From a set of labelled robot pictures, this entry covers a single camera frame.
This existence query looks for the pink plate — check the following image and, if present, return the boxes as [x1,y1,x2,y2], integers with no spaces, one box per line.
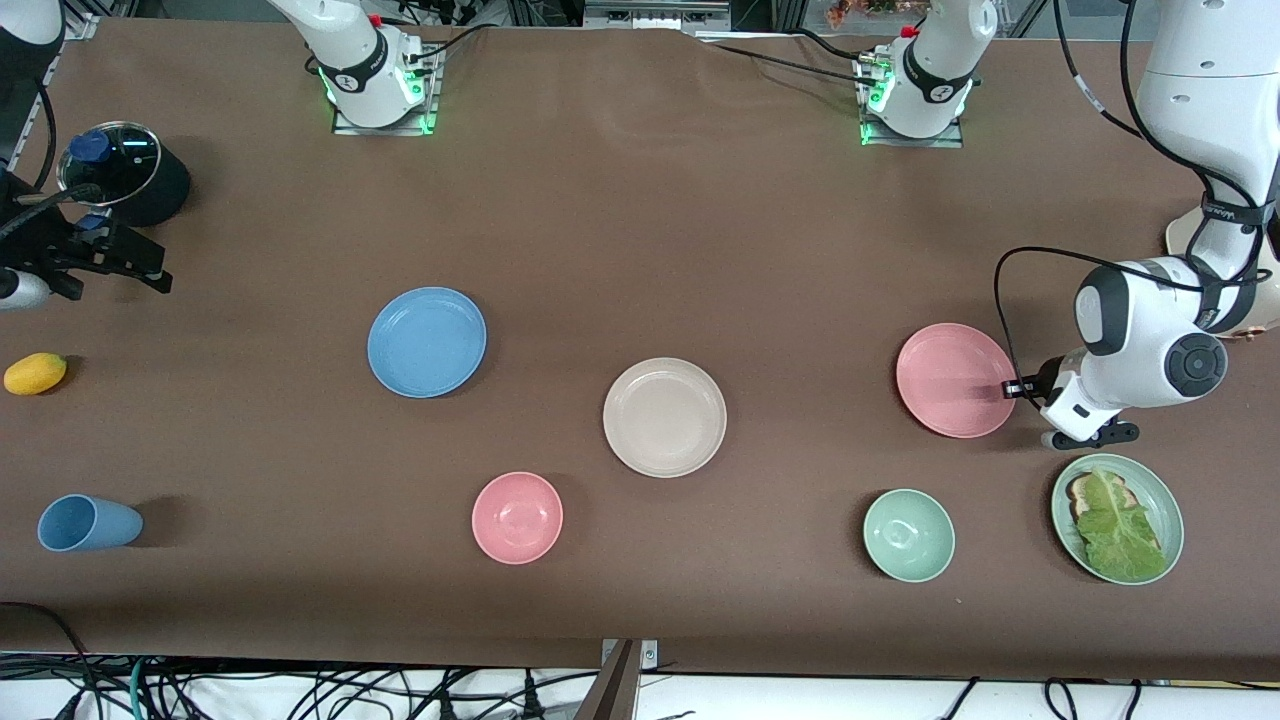
[896,322,1018,439]

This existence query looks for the blue plate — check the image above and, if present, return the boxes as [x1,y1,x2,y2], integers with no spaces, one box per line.
[367,287,488,399]

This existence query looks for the toast bread slice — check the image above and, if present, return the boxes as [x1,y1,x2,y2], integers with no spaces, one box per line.
[1066,473,1136,526]

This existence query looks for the green plate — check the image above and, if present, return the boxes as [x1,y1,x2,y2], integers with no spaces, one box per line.
[1051,453,1185,586]

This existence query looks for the green lettuce leaf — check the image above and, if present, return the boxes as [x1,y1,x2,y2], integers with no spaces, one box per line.
[1075,468,1169,583]

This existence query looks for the yellow lemon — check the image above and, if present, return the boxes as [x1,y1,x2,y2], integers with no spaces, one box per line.
[3,352,68,396]

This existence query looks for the small green bowl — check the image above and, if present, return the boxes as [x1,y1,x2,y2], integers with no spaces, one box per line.
[863,488,956,583]

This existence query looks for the beige toaster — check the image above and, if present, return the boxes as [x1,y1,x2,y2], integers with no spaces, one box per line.
[1165,205,1280,343]

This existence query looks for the blue cup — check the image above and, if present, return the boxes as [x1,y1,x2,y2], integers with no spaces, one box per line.
[37,494,144,553]

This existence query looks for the beige plate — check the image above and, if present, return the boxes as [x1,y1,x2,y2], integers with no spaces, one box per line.
[603,357,728,479]

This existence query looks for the orange items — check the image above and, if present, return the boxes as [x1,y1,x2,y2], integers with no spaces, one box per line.
[825,0,936,26]

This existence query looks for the brown table cloth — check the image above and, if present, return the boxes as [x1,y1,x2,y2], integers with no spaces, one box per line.
[0,18,1280,681]

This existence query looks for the small pink bowl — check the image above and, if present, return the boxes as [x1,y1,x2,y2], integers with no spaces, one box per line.
[471,471,564,565]

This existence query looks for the grey metal box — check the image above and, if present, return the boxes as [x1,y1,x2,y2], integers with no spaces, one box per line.
[583,0,731,31]

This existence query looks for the black pot with blue handle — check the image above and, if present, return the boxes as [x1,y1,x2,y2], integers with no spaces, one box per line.
[57,125,192,233]

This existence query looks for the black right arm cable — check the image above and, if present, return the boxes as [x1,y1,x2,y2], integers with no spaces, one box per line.
[30,80,59,196]

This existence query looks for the aluminium frame profile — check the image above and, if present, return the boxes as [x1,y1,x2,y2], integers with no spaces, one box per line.
[15,10,101,161]

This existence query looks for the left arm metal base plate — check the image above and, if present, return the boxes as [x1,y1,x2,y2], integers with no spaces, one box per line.
[858,55,966,149]

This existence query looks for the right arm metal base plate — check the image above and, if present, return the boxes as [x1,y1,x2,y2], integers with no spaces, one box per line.
[332,45,441,136]

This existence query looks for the black base cable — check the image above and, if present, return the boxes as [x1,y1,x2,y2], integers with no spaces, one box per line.
[405,25,501,66]
[790,28,883,66]
[700,40,879,86]

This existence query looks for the aluminium frame post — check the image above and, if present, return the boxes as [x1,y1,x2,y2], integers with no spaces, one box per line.
[572,638,661,720]

